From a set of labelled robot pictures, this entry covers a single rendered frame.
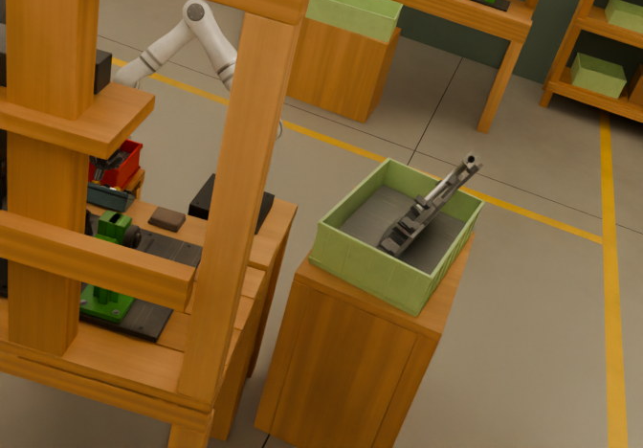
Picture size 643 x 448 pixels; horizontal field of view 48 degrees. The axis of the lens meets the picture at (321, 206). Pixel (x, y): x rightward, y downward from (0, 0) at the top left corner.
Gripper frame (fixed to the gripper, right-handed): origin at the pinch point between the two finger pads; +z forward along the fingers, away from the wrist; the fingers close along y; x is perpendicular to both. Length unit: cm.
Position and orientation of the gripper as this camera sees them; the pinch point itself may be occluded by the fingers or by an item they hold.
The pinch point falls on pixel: (99, 174)
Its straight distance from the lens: 243.0
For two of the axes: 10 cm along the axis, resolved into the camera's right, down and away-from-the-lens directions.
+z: -2.9, 9.6, -0.5
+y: 9.6, 2.8, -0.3
